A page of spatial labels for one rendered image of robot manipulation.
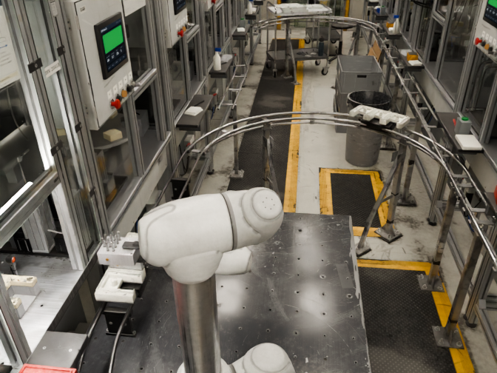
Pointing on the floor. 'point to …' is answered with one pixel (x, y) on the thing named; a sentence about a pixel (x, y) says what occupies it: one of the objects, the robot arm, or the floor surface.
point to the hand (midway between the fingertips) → (133, 251)
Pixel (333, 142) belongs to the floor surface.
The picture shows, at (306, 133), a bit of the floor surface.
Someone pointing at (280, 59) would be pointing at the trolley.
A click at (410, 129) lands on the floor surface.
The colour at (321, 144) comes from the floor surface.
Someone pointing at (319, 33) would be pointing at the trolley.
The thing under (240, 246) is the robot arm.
